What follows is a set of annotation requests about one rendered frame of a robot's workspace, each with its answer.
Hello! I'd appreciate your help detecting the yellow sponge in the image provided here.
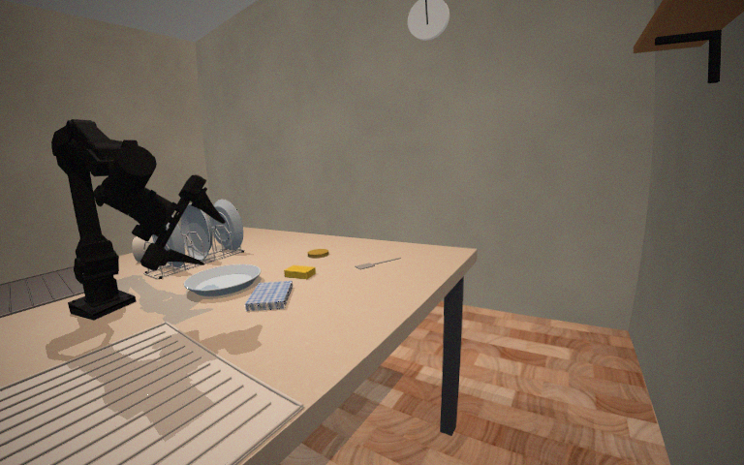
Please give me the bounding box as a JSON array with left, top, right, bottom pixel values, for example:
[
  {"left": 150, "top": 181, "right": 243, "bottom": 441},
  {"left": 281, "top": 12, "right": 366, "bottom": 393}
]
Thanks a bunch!
[{"left": 284, "top": 265, "right": 316, "bottom": 279}]

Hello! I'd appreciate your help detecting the olive-brown round disc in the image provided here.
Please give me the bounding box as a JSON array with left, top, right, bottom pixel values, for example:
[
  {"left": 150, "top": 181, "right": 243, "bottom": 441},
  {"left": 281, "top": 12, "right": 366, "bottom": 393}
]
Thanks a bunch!
[{"left": 307, "top": 249, "right": 329, "bottom": 258}]

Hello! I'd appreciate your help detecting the white ribbed draining mat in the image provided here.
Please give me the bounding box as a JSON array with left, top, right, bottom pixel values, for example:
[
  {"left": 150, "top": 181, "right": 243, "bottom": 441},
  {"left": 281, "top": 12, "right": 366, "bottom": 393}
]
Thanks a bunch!
[{"left": 0, "top": 322, "right": 304, "bottom": 465}]

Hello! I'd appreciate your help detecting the grey mug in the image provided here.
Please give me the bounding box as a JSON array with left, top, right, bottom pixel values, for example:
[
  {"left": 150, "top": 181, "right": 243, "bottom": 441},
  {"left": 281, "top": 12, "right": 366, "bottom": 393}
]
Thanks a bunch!
[{"left": 132, "top": 236, "right": 153, "bottom": 262}]

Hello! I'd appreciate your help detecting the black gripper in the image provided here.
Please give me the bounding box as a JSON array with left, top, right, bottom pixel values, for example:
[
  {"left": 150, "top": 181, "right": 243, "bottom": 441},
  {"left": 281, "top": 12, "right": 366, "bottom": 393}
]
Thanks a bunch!
[{"left": 128, "top": 175, "right": 226, "bottom": 270}]

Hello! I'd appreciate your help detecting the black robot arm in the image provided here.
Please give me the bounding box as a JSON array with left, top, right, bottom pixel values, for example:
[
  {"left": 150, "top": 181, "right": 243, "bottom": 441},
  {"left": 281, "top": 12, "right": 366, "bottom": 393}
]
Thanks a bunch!
[{"left": 51, "top": 119, "right": 156, "bottom": 308}]

